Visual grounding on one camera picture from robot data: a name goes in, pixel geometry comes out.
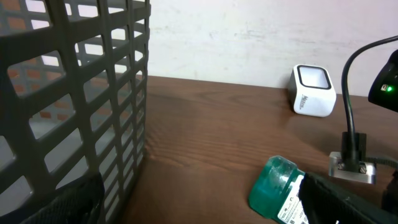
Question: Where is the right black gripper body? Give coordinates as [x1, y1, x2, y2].
[366, 157, 397, 215]

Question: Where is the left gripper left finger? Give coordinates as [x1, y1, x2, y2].
[19, 173, 104, 224]

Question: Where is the white barcode scanner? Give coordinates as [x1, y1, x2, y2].
[287, 64, 336, 117]

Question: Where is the teal mouthwash bottle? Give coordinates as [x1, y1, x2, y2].
[248, 156, 308, 224]

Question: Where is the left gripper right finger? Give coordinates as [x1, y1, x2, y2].
[298, 172, 397, 224]

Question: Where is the right black cable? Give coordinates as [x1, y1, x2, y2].
[340, 34, 398, 166]

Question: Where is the grey plastic shopping basket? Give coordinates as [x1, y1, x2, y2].
[1, 0, 151, 223]

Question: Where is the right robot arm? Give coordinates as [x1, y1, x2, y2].
[368, 50, 397, 215]

